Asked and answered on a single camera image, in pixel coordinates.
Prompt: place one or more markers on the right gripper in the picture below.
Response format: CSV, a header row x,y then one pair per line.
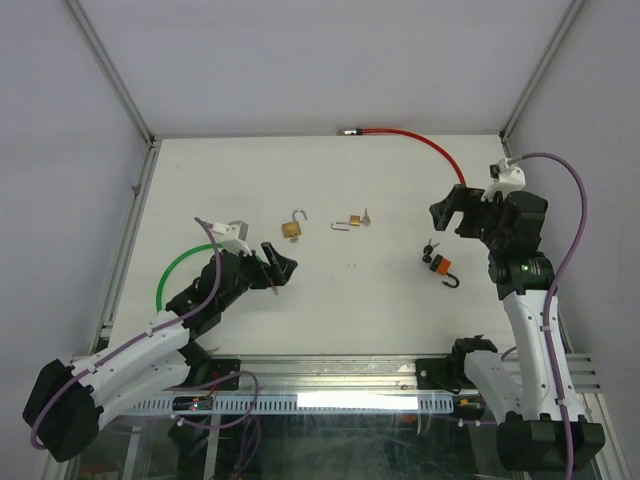
x,y
462,195

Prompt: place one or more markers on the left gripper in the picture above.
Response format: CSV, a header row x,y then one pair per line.
x,y
278,271

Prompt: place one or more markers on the large brass padlock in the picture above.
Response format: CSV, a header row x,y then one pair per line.
x,y
293,228

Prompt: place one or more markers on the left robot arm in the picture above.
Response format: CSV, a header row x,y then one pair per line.
x,y
70,403

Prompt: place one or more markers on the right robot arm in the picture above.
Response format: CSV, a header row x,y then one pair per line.
x,y
542,425

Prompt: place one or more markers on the orange black padlock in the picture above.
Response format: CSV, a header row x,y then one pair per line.
x,y
441,266

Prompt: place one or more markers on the small padlock silver keys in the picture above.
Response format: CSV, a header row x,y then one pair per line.
x,y
365,219

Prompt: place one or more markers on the small brass padlock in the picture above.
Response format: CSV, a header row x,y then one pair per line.
x,y
354,221

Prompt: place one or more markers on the green cable lock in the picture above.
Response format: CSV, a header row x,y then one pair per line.
x,y
159,292

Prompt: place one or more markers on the aluminium mounting rail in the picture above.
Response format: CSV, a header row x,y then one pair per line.
x,y
376,373

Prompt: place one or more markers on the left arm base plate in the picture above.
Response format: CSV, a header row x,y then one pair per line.
x,y
209,370

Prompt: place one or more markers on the red cable lock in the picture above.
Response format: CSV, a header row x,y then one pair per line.
x,y
414,136

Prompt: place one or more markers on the slotted cable duct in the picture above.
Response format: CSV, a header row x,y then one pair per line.
x,y
317,403

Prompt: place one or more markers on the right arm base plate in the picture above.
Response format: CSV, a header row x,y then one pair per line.
x,y
437,374

